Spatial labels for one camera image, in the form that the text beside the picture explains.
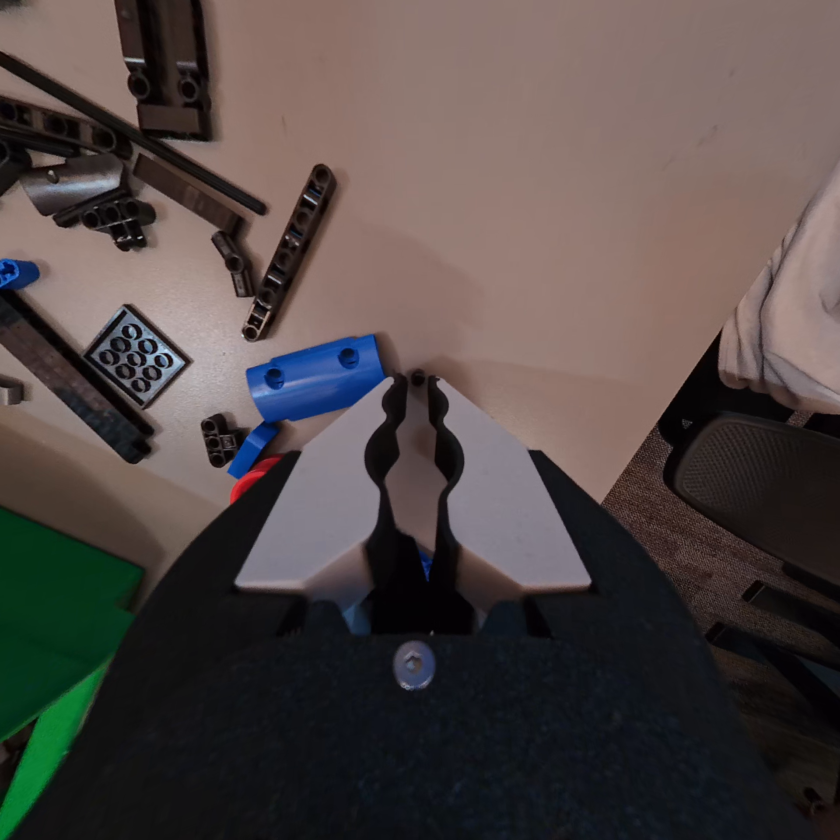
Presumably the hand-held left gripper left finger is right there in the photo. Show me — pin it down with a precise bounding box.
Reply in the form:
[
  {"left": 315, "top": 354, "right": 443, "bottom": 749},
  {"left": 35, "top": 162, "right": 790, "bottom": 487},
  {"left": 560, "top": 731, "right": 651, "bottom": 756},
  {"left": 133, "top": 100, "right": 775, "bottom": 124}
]
[{"left": 234, "top": 375, "right": 409, "bottom": 634}]

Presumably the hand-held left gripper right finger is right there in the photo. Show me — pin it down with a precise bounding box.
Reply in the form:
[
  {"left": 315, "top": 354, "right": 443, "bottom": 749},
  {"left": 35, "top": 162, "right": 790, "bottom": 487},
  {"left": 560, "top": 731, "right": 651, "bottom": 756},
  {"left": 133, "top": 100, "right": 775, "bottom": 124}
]
[{"left": 427, "top": 375, "right": 593, "bottom": 635}]

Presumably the red lego wheel hub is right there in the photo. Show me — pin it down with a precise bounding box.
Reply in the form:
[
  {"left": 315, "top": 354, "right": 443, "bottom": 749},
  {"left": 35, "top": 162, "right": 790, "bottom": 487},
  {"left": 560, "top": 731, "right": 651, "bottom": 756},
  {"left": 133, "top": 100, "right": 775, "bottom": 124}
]
[{"left": 230, "top": 453, "right": 284, "bottom": 505}]

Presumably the small blue lego piece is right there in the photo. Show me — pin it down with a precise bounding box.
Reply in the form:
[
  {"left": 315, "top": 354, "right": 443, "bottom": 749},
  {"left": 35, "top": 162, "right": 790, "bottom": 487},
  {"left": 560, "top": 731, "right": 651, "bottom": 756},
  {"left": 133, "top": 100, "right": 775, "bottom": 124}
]
[{"left": 226, "top": 421, "right": 282, "bottom": 480}]

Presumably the blue curved lego panel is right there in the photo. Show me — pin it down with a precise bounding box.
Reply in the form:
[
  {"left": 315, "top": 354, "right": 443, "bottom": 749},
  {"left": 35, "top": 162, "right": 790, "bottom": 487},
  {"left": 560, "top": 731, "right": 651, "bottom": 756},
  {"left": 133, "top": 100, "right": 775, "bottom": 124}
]
[{"left": 245, "top": 333, "right": 388, "bottom": 425}]

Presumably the spread of black lego beams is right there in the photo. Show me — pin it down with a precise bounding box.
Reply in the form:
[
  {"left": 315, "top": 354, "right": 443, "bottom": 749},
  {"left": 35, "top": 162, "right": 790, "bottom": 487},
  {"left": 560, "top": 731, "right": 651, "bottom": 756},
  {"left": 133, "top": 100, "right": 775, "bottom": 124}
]
[{"left": 0, "top": 0, "right": 338, "bottom": 466}]

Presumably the black office chair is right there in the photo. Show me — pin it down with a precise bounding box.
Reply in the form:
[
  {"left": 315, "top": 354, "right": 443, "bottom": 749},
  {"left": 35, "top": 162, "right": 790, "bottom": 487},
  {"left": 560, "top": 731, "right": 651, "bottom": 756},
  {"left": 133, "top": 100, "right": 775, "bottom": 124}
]
[{"left": 656, "top": 331, "right": 840, "bottom": 729}]

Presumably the green plastic bin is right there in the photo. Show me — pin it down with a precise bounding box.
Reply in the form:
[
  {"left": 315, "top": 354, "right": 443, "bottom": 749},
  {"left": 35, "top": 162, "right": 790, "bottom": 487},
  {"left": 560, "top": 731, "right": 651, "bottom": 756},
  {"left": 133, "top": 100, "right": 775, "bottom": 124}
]
[{"left": 0, "top": 504, "right": 147, "bottom": 840}]

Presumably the person's white shirt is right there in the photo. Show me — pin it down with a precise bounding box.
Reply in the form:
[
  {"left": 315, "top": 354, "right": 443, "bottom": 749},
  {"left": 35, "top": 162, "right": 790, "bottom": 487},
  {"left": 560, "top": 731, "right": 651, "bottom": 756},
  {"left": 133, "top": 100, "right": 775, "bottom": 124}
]
[{"left": 717, "top": 164, "right": 840, "bottom": 416}]

